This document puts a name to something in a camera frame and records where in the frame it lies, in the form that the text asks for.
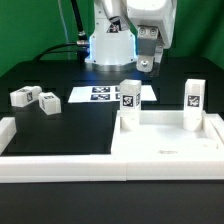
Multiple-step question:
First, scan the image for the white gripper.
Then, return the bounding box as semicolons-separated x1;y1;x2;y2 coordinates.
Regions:
126;0;177;73

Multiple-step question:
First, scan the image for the white sheet with fiducial tags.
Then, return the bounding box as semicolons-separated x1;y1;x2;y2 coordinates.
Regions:
68;85;157;103

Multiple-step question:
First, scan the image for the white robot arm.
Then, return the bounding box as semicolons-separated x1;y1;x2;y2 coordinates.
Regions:
85;0;177;76

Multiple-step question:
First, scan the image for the white square tabletop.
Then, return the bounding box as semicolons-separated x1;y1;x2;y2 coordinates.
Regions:
111;110;224;161

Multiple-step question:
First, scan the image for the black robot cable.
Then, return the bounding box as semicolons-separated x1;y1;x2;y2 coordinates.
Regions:
33;0;90;62

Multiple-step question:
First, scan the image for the white L-shaped obstacle fence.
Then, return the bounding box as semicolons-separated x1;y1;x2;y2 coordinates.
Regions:
0;117;224;183

